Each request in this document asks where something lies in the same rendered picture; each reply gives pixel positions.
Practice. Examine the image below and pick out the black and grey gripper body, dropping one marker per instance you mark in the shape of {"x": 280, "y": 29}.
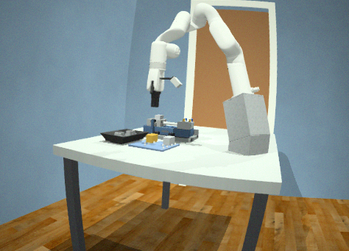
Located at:
{"x": 155, "y": 74}

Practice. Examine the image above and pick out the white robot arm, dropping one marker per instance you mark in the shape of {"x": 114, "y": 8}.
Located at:
{"x": 161, "y": 49}

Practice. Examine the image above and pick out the yellow rectangular block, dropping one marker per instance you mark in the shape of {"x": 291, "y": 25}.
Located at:
{"x": 150, "y": 138}

